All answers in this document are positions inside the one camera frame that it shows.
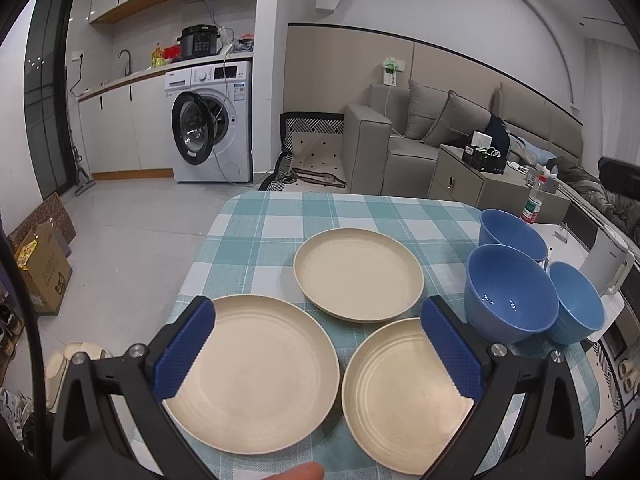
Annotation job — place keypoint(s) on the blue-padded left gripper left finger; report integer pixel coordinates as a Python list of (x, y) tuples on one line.
[(88, 441)]

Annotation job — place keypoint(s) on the light blue ribbed bowl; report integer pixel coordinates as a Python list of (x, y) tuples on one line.
[(580, 307)]

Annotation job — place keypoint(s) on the grey side cabinet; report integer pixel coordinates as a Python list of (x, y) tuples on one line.
[(455, 180)]

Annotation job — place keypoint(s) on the blue bowl back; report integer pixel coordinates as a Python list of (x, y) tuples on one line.
[(501, 227)]

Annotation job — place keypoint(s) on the wall socket with charger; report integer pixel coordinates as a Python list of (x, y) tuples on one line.
[(391, 67)]

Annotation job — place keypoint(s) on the yellow oil bottle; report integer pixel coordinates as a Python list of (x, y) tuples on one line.
[(158, 57)]

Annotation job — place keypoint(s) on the cream slipper right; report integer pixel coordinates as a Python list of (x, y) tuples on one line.
[(93, 351)]

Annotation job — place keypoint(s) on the cream plate back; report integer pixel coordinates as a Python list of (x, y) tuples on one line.
[(358, 275)]

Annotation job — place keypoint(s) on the black pressure cooker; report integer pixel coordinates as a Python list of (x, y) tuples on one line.
[(199, 41)]

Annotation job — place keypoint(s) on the cream slipper left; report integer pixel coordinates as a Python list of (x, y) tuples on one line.
[(54, 373)]

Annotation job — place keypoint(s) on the cardboard box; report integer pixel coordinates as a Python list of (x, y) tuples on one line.
[(44, 268)]

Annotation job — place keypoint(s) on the cream plate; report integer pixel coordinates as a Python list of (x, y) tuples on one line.
[(399, 402), (266, 378), (358, 275)]

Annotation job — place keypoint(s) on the white washing machine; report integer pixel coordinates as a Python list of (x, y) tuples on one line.
[(209, 120)]

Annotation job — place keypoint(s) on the black organizer box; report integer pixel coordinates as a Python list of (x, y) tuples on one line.
[(484, 154)]

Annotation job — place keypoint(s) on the white electric kettle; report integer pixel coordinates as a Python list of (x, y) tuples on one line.
[(608, 262)]

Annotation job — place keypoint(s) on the grey sofa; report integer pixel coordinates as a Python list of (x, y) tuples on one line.
[(383, 152)]

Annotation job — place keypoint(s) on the cream slipper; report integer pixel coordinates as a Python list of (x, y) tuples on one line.
[(93, 351), (54, 373)]

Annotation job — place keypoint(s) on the teal checked tablecloth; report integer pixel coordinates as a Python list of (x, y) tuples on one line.
[(250, 249)]

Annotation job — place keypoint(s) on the grey throw pillow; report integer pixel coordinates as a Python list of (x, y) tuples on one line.
[(456, 122)]

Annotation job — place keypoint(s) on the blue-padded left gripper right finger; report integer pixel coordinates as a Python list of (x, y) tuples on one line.
[(547, 439)]

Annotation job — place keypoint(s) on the black patterned rug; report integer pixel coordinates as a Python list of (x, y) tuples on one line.
[(310, 156)]

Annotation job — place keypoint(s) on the large blue bowl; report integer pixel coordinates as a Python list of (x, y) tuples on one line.
[(507, 295)]

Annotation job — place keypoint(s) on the clear plastic bottle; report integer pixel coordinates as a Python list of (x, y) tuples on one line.
[(534, 200)]

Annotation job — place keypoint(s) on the operator thumb tip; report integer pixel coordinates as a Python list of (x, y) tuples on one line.
[(305, 471)]

